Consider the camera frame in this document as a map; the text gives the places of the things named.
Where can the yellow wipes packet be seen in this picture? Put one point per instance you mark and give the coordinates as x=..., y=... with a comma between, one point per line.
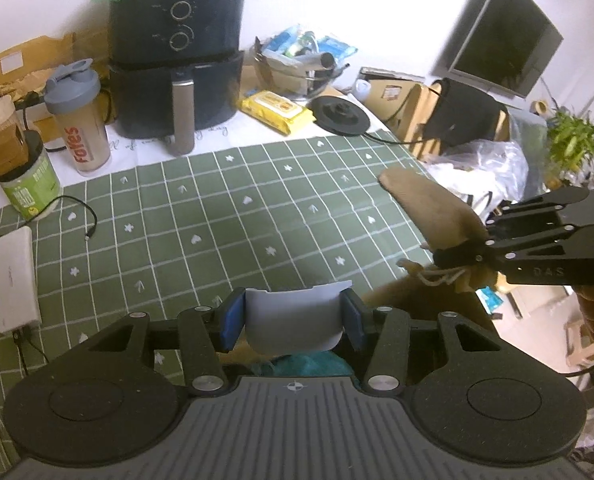
x=277, y=110

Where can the black air fryer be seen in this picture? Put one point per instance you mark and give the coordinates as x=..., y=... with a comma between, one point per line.
x=142, y=95

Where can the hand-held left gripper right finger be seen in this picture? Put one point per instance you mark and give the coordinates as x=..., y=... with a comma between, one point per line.
x=353, y=321

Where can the teal fluffy cloth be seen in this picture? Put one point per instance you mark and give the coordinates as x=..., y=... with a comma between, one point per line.
x=302, y=365

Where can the green jar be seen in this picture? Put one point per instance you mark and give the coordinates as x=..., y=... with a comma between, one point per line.
x=32, y=190

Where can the brown wooden container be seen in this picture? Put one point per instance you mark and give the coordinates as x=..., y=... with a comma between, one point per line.
x=7, y=152

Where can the small cardboard box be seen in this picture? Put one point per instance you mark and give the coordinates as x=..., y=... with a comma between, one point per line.
x=392, y=95

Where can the large cardboard box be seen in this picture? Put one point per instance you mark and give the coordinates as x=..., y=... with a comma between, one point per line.
x=427, y=305

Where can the green potted plant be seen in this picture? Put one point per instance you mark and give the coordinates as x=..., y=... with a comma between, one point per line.
x=572, y=140

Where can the blue packet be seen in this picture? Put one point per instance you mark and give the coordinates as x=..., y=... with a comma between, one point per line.
x=282, y=41
x=339, y=49

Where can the black kettle base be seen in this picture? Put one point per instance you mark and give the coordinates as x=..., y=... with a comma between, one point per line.
x=342, y=115

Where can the white tablecloth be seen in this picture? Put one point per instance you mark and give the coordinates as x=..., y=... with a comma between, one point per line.
x=142, y=152

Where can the beige squeeze bottle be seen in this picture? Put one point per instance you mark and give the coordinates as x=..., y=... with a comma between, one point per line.
x=2, y=112

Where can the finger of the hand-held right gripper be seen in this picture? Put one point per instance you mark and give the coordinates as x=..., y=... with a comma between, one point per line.
x=537, y=202
x=477, y=255

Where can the cardboard tube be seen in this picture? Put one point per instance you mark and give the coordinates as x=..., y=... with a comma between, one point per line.
x=319, y=60

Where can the tape roll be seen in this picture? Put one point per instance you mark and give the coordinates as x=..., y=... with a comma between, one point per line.
x=542, y=106

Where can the clear plastic bag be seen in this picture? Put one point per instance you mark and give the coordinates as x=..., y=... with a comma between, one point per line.
x=497, y=160

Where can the black garment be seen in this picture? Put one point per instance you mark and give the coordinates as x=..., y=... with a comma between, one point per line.
x=462, y=110

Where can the brown burlap pouch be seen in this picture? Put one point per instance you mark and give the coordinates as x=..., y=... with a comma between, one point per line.
x=427, y=205

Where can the grey monitor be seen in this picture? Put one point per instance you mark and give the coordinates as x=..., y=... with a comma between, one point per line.
x=507, y=35

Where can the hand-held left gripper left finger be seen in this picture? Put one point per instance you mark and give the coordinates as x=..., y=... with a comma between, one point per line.
x=232, y=322

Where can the brown cardboard packaging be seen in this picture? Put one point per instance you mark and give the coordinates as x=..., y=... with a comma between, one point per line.
x=22, y=65

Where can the wooden chair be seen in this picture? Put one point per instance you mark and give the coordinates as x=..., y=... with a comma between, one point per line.
x=412, y=110

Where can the green checkered tablecloth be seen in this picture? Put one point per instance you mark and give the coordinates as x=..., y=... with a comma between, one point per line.
x=202, y=220

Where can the grey lid shaker bottle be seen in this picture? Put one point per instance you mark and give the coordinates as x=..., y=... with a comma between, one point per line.
x=82, y=130

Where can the white power bank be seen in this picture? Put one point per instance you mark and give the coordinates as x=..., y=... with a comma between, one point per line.
x=17, y=280

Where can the white plastic cup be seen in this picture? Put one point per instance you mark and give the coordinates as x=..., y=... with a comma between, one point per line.
x=297, y=315

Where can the glass bowl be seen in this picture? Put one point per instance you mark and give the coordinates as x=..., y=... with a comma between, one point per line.
x=287, y=80

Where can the teal packet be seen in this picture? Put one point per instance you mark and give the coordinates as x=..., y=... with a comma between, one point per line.
x=492, y=300

